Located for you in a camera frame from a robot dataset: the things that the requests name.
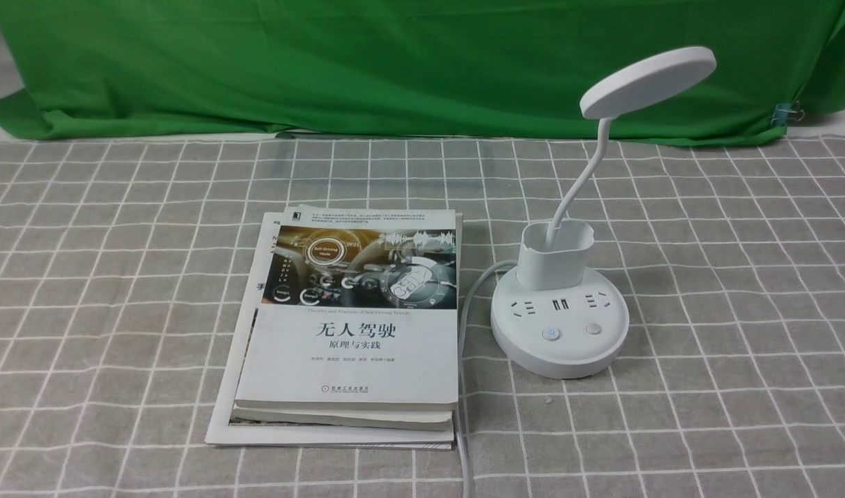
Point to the grey checked tablecloth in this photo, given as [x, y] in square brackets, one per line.
[122, 268]

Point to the bottom white book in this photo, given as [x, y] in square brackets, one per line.
[223, 431]

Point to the top book self-driving cover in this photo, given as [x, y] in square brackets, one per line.
[357, 346]

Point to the middle white book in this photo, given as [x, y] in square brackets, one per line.
[339, 417]

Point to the white book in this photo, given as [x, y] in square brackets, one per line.
[223, 431]
[339, 417]

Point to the blue binder clip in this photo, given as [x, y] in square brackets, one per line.
[785, 114]

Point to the green backdrop cloth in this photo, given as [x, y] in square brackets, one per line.
[490, 69]

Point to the white desk lamp with sockets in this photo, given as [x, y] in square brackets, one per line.
[551, 313]

